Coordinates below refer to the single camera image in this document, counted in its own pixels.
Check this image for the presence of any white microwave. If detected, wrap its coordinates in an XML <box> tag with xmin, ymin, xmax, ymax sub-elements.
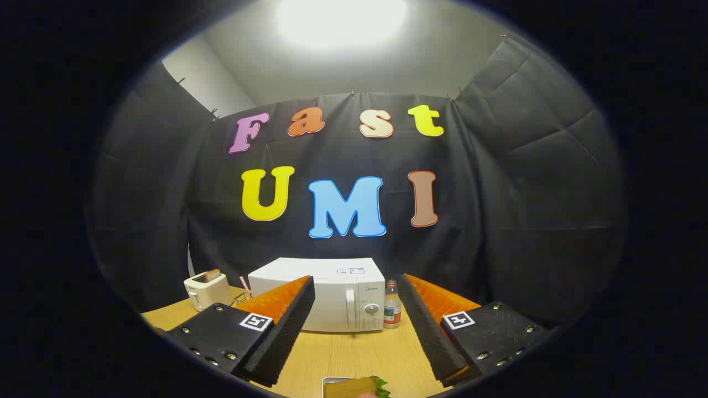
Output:
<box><xmin>248</xmin><ymin>257</ymin><xmax>386</xmax><ymax>333</ymax></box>

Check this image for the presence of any ceiling light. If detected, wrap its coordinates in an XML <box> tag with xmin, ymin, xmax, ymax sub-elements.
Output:
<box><xmin>274</xmin><ymin>0</ymin><xmax>410</xmax><ymax>50</ymax></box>

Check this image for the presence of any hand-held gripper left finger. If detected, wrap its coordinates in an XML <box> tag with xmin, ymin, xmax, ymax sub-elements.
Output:
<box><xmin>166</xmin><ymin>275</ymin><xmax>316</xmax><ymax>387</ymax></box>

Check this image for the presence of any clear plastic bottle red label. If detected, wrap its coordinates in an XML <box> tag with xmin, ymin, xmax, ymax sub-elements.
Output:
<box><xmin>383</xmin><ymin>280</ymin><xmax>403</xmax><ymax>330</ymax></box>

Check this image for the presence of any brown bread lettuce sandwich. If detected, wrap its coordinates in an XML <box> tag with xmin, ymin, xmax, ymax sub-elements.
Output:
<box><xmin>324</xmin><ymin>376</ymin><xmax>392</xmax><ymax>398</ymax></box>

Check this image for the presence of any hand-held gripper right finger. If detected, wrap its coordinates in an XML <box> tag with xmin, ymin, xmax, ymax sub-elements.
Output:
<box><xmin>398</xmin><ymin>273</ymin><xmax>551</xmax><ymax>387</ymax></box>

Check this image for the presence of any black backdrop cloth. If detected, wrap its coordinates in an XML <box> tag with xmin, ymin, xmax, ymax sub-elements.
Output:
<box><xmin>91</xmin><ymin>36</ymin><xmax>626</xmax><ymax>327</ymax></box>

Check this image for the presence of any white toaster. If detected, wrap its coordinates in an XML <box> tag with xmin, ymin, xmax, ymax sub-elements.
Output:
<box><xmin>184</xmin><ymin>271</ymin><xmax>234</xmax><ymax>312</ymax></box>

